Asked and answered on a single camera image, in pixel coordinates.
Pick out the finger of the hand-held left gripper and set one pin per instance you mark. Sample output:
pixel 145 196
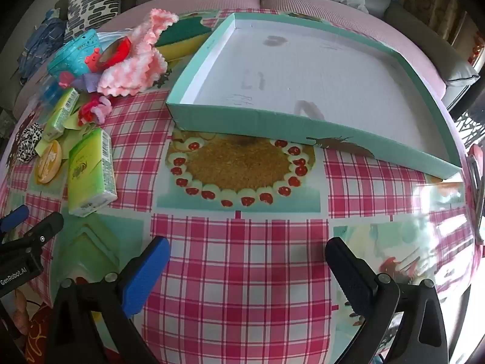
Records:
pixel 15 217
pixel 41 229

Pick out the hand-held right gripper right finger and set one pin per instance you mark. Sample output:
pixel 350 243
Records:
pixel 352 276

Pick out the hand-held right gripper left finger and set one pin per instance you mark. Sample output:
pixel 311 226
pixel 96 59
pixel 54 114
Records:
pixel 146 273

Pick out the large green tissue pack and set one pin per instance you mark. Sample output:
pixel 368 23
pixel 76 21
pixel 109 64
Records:
pixel 91 174

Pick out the pink fluffy knitted cloth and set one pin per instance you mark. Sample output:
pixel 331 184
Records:
pixel 140 68

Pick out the teal cardboard box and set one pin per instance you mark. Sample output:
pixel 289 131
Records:
pixel 303 64

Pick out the orange round tin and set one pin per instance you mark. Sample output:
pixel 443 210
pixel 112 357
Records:
pixel 47 161

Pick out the leopard print scrunchie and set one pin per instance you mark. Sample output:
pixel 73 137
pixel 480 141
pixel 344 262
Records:
pixel 28 140

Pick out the printed checkered tablecloth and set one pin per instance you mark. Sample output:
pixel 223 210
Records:
pixel 246 273

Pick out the small green tissue pack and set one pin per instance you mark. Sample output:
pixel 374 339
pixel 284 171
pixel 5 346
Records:
pixel 60 113

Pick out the clear plastic box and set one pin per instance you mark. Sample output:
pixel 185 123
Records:
pixel 49 93

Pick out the red pink scrunchie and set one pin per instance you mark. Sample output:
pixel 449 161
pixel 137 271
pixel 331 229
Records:
pixel 93 110

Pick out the purple packet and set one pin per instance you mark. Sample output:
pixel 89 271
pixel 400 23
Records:
pixel 89 82

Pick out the teal plastic toy box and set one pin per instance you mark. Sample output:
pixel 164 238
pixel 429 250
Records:
pixel 75 53

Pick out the blue clothes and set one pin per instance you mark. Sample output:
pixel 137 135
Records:
pixel 41 38

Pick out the black white patterned cloth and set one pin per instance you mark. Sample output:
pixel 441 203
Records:
pixel 468 129

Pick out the red tape roll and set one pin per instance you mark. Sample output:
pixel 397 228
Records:
pixel 121 47

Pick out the black white patterned pillow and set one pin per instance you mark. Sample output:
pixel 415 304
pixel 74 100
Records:
pixel 94 3

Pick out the green yellow sponge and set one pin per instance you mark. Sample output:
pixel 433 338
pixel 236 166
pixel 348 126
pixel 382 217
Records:
pixel 178 36

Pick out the grey sofa with pink cover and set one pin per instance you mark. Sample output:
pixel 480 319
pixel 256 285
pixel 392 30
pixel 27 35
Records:
pixel 322 3

